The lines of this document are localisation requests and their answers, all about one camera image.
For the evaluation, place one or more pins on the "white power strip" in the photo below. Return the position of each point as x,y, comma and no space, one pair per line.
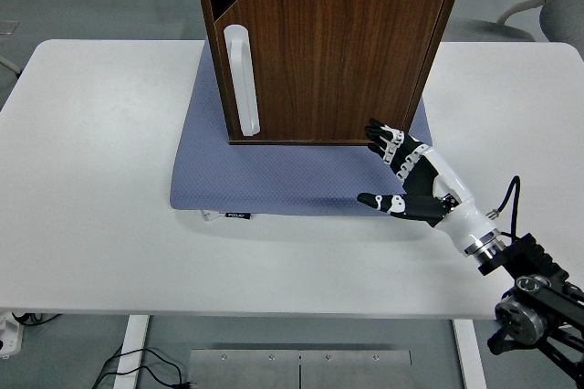
9,334

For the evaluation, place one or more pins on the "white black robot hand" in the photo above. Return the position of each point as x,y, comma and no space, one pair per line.
456,211

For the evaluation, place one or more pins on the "clear floor plate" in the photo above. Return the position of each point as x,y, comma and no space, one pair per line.
9,28

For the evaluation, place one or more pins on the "grey office chair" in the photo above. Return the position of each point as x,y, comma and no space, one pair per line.
561,10

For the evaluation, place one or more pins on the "blue textured mat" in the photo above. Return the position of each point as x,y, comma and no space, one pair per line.
274,179

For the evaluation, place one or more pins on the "white furniture leg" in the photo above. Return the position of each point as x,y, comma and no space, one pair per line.
9,65

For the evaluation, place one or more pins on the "brown wooden cabinet door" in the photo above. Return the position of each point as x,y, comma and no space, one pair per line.
342,65

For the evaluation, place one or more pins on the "grey metal plate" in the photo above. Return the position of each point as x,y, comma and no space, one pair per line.
356,371
242,371

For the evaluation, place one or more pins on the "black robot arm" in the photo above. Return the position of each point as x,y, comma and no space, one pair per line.
534,261

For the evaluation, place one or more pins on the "white mat tag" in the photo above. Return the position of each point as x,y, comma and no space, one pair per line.
211,215

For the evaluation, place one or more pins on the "white table leg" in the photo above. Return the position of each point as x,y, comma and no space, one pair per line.
132,352
470,357

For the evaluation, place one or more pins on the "black mat label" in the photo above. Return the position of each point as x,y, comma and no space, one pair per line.
237,215

